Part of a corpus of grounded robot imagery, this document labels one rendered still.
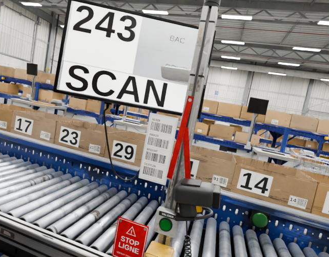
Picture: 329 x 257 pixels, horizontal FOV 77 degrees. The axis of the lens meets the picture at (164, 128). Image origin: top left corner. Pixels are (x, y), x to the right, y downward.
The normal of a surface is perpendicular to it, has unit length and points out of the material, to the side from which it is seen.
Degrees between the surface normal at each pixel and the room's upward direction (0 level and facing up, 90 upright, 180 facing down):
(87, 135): 90
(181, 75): 90
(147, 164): 90
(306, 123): 90
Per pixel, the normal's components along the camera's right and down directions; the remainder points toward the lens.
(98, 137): -0.25, 0.04
